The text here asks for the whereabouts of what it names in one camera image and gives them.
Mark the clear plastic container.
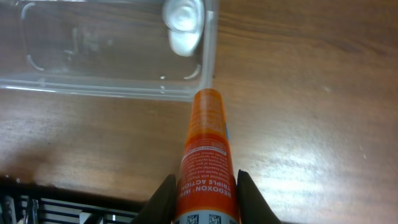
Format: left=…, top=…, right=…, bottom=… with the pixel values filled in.
left=1, top=0, right=220, bottom=101

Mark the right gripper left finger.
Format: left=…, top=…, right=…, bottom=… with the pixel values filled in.
left=130, top=174, right=177, bottom=224

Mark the white spray bottle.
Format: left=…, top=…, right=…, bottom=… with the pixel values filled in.
left=162, top=0, right=205, bottom=57

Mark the orange tube white cap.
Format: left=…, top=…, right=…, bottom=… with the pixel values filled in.
left=173, top=88, right=239, bottom=224

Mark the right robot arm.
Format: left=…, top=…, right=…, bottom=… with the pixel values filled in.
left=1, top=170, right=283, bottom=224

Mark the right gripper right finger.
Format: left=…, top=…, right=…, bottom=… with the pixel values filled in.
left=237, top=170, right=282, bottom=224

